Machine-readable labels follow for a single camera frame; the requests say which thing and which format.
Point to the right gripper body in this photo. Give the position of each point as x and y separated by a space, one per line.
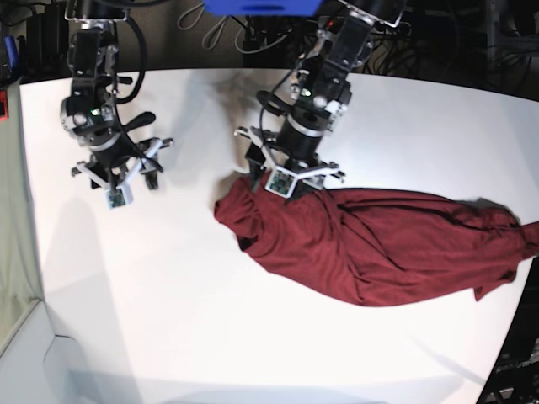
118 164

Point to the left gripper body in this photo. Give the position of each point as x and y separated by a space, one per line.
294 147

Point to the dark red t-shirt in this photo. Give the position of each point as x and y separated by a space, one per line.
378 247

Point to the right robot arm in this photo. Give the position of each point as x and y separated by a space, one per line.
90 113

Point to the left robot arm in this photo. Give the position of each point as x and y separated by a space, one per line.
319 79

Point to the red black device left edge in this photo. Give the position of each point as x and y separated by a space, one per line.
4 114

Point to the black power strip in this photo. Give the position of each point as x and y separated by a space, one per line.
403 28

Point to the blue box at top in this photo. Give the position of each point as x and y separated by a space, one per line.
262 7

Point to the blue bottle left edge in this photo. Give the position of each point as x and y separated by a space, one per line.
12 52

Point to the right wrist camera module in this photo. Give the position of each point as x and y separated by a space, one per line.
119 197

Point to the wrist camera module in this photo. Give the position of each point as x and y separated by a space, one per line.
281 182
119 197

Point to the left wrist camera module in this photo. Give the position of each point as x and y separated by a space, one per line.
281 182

